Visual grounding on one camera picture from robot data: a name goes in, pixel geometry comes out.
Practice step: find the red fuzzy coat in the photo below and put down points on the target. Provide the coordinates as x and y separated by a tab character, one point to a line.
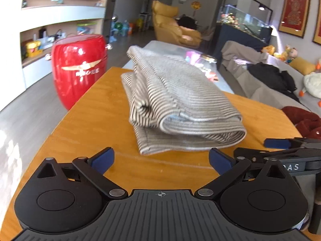
303	120

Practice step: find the small yellow animal plush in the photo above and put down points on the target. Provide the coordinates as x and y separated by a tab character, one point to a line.
282	54

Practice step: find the yellow lantern ornament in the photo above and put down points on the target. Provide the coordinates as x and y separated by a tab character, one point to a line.
195	5

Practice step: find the clear box green lid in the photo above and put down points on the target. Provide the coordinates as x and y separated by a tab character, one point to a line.
86	28

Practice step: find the red framed picture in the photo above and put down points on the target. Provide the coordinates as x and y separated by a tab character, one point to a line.
317	25
294	10

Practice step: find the blue water bottle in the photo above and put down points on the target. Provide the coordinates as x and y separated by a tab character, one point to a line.
125	28

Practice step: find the dark fish tank cabinet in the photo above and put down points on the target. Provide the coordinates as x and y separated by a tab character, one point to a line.
230	37

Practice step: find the white goose plush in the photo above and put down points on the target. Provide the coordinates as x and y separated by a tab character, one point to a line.
312	82

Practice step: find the yellow toy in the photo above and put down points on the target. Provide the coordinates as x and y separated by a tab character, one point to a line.
33	49

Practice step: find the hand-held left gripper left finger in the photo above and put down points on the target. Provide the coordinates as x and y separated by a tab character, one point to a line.
101	159

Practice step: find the orange bottle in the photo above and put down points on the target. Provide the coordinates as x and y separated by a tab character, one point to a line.
131	28

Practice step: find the glass fish tank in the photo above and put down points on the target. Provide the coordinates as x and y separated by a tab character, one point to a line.
245	21

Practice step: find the yellow armchair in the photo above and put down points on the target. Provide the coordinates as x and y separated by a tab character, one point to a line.
170	27

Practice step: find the yellow duck plush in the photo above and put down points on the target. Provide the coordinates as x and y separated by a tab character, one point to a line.
268	50

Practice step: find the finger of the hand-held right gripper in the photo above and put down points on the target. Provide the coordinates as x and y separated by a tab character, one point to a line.
255	153
275	143

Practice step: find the pink-faced doll plush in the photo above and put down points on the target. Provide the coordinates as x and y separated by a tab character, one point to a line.
293	54

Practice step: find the yellow cushion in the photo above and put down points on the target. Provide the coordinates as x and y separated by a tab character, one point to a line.
302	65

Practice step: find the white wall shelf unit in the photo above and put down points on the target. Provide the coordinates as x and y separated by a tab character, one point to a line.
37	20

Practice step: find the grey sofa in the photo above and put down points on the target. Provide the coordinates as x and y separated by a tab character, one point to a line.
260	90

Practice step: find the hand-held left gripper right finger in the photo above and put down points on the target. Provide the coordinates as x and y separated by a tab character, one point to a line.
220	160

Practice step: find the green ball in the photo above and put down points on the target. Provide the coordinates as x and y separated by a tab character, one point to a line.
118	26

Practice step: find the black jacket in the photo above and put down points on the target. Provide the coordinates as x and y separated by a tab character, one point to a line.
273	80

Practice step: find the white coffee table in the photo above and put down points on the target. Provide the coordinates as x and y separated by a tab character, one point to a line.
225	82

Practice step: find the small yellow chair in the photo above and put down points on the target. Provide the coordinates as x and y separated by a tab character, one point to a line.
139	23

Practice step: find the black white striped shirt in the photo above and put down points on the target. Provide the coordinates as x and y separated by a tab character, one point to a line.
175	100

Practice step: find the beige blanket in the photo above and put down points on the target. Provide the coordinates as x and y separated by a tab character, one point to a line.
240	52

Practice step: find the pink plastic item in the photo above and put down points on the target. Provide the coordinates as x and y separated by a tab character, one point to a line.
192	57

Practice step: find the glass jar gold lid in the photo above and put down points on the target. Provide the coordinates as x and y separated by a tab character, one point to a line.
209	58

